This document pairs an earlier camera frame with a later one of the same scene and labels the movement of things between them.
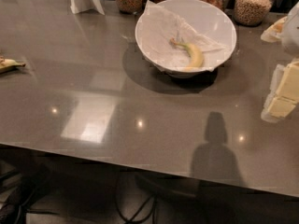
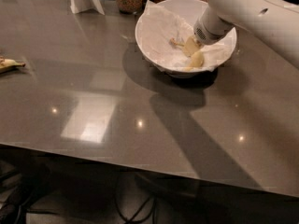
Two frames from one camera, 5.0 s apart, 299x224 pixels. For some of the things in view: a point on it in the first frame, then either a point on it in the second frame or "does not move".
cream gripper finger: x=289 y=84 to x=197 y=60
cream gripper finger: x=280 y=107 to x=191 y=46
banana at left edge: x=8 y=64 does not move
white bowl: x=185 y=35 does not move
